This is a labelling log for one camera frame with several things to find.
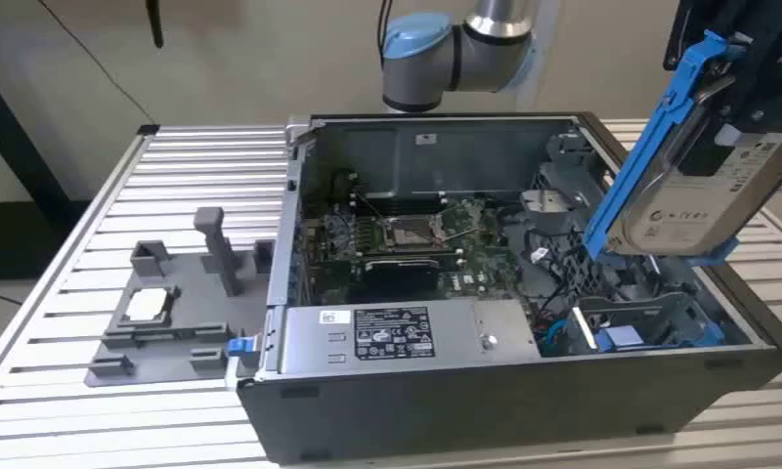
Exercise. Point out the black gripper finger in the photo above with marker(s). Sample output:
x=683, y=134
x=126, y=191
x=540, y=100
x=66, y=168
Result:
x=772, y=83
x=677, y=44

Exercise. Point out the hard disk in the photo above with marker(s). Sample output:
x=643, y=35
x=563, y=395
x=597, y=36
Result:
x=678, y=215

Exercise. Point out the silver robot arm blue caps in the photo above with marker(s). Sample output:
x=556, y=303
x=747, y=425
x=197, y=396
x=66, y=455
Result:
x=423, y=68

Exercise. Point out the blue disk carrier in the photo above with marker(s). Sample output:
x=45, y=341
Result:
x=619, y=338

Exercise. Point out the white sticker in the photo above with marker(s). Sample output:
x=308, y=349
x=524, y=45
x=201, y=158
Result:
x=426, y=138

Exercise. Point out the grey perforated drive cage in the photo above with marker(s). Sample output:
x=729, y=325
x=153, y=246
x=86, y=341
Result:
x=560, y=264

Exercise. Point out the green motherboard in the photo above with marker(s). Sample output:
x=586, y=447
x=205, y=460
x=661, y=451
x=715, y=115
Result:
x=482, y=264

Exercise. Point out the CPU socket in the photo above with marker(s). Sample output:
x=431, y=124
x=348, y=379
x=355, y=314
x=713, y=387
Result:
x=404, y=237

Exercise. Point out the black table corner cap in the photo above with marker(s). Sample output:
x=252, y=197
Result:
x=148, y=130

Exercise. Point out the silver power supply with label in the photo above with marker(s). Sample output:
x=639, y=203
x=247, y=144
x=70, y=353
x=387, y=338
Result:
x=312, y=352

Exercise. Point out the black open PC case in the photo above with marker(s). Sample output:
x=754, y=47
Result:
x=430, y=415

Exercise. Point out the blue case latch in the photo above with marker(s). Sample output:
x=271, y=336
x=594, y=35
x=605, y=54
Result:
x=235, y=347

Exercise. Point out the grey parts rack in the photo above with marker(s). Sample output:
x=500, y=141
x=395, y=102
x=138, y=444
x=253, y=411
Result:
x=188, y=312

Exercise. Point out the silver CPU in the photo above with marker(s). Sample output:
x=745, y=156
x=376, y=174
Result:
x=144, y=305

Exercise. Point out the black stand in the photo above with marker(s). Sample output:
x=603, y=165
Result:
x=18, y=234

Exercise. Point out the silver metal bracket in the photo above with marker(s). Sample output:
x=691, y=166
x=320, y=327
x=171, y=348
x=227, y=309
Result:
x=550, y=201

